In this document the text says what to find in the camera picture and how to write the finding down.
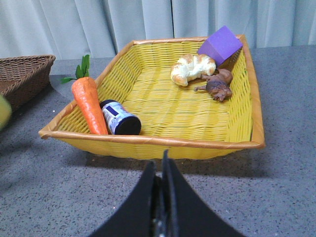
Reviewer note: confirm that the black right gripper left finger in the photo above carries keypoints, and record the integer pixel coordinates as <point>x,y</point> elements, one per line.
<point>134,216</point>

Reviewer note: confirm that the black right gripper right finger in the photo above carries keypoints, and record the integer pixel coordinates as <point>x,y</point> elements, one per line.
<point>184,213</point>

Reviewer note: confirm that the yellow tape roll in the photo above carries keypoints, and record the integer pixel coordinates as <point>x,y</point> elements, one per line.
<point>5,111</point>

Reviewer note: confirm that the yellow woven basket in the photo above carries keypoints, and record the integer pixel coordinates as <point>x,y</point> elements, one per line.
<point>187,123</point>

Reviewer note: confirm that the blue white small can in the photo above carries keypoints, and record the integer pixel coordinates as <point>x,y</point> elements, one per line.
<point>119,120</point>

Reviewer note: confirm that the brown toy animal figure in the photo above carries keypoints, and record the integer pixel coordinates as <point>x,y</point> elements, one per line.
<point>218,85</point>

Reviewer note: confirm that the orange toy carrot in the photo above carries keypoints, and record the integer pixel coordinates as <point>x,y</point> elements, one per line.
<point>84,90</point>

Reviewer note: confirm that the toy croissant bread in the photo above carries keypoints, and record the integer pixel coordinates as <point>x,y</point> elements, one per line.
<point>190,67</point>

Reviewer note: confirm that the purple foam cube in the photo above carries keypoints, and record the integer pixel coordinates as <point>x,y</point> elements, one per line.
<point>221,45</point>

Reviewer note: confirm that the brown wicker basket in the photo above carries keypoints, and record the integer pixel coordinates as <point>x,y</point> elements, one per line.
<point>23,77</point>

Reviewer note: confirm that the white pleated curtain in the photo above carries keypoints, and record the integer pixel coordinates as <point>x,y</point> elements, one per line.
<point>69,29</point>

